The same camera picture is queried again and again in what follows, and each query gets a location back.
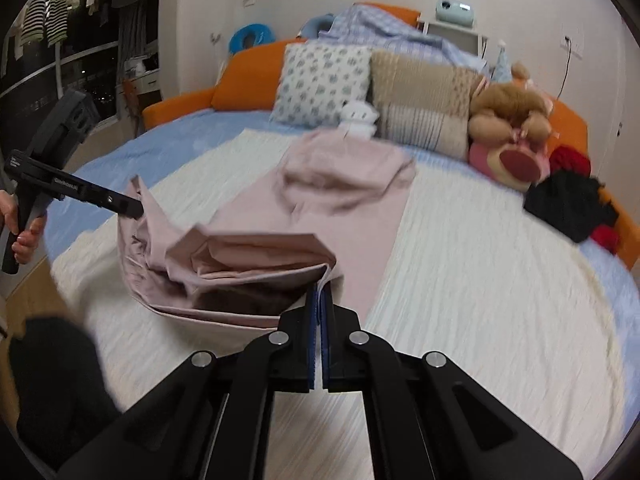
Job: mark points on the orange bed frame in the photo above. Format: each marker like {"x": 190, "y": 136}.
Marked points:
{"x": 250, "y": 70}

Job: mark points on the metal balcony railing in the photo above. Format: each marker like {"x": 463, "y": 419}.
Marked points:
{"x": 59, "y": 62}

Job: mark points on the person's black-socked foot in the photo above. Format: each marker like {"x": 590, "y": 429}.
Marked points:
{"x": 55, "y": 385}

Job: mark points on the pink garment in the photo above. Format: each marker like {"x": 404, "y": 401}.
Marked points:
{"x": 325, "y": 180}

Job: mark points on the person's left hand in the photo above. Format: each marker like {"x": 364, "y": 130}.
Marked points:
{"x": 27, "y": 246}

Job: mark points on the white nightstand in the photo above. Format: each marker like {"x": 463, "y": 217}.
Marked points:
{"x": 455, "y": 35}

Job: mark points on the grey-blue cushion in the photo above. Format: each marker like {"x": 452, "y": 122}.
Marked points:
{"x": 317, "y": 22}

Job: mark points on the red garment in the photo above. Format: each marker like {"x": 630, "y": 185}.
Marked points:
{"x": 570, "y": 160}

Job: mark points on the blue checked quilt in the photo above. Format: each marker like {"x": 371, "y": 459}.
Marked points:
{"x": 390, "y": 30}

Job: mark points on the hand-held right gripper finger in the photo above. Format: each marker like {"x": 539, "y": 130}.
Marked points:
{"x": 313, "y": 350}
{"x": 325, "y": 355}

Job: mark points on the small white plush toy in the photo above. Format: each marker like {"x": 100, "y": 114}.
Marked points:
{"x": 357, "y": 115}

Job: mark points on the teal bedside device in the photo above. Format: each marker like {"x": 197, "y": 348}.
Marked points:
{"x": 450, "y": 12}

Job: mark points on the brown teddy bear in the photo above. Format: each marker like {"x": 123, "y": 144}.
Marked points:
{"x": 505, "y": 100}

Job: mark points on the beige striped pillow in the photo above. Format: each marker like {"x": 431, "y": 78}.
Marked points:
{"x": 425, "y": 95}

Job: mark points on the row of hanging clothes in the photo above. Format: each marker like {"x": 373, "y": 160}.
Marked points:
{"x": 50, "y": 10}

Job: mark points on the light blue bed sheet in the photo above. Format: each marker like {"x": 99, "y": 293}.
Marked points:
{"x": 200, "y": 130}

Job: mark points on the floral white pillow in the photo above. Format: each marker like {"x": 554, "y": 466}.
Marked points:
{"x": 320, "y": 80}

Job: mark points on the pale blue party hat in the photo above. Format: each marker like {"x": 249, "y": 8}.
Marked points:
{"x": 502, "y": 67}

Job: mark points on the pink plush bear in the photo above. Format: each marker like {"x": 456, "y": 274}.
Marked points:
{"x": 492, "y": 160}

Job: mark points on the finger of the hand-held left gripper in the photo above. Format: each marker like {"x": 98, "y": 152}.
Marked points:
{"x": 115, "y": 202}

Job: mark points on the blue neck pillow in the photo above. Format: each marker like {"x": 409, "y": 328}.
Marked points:
{"x": 240, "y": 40}

